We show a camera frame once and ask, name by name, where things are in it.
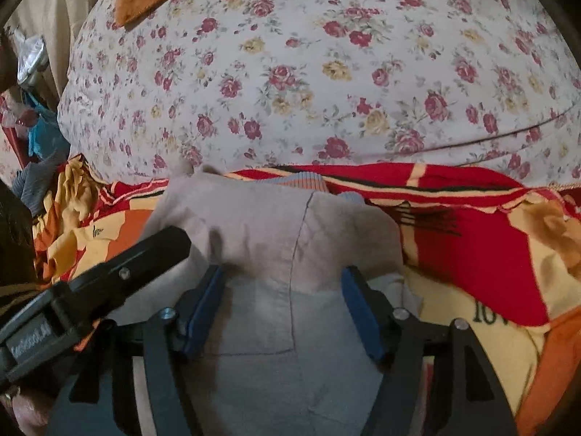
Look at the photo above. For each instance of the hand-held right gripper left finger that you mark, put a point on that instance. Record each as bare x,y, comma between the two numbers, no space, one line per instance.
204,313

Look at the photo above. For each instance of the beige zip jacket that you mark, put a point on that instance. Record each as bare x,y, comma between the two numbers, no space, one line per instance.
272,245

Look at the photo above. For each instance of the blue cloth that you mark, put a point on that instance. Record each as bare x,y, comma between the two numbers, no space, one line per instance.
45,131

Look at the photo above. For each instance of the beige cloth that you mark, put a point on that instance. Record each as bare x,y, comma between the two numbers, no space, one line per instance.
59,9

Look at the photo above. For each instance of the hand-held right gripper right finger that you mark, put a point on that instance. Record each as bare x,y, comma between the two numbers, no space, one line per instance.
361,313

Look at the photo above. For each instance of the dark cloth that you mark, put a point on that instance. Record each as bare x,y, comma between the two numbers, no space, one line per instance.
16,236

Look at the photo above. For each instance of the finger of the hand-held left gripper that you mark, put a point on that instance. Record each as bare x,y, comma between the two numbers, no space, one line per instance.
145,259

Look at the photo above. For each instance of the grey cloth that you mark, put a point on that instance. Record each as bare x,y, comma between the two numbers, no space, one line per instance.
36,181

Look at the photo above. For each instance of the floral bed sheet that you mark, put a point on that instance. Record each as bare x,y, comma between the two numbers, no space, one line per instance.
317,77

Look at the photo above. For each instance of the silver foil bag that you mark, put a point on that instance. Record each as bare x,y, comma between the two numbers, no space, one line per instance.
31,59

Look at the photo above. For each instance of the red orange printed blanket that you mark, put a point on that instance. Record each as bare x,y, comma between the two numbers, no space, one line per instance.
476,254

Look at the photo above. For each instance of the person's left hand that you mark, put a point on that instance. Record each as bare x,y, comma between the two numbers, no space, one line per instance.
31,418

